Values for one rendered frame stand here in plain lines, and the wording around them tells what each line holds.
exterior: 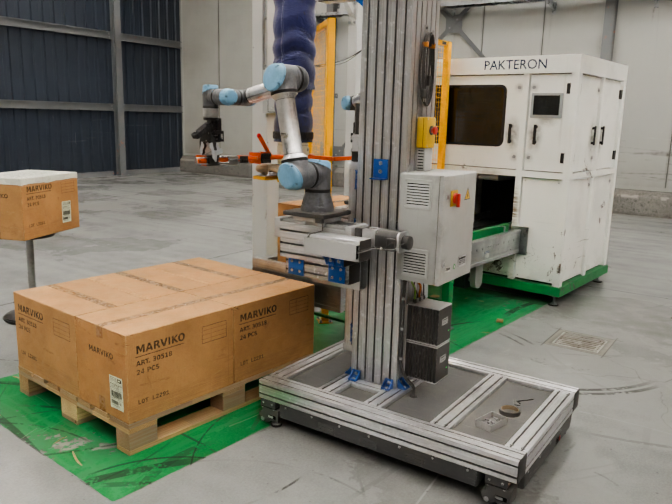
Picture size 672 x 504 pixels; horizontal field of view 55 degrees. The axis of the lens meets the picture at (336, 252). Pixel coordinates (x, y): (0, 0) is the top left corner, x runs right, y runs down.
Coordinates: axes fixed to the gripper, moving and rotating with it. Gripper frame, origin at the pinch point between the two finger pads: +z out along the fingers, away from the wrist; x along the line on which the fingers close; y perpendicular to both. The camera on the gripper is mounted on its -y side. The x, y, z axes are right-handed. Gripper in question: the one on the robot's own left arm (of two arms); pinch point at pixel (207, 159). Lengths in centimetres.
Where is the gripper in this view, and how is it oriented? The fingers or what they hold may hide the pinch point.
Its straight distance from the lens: 325.9
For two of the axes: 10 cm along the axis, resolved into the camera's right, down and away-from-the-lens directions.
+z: -0.2, 9.8, 2.1
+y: 6.5, -1.4, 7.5
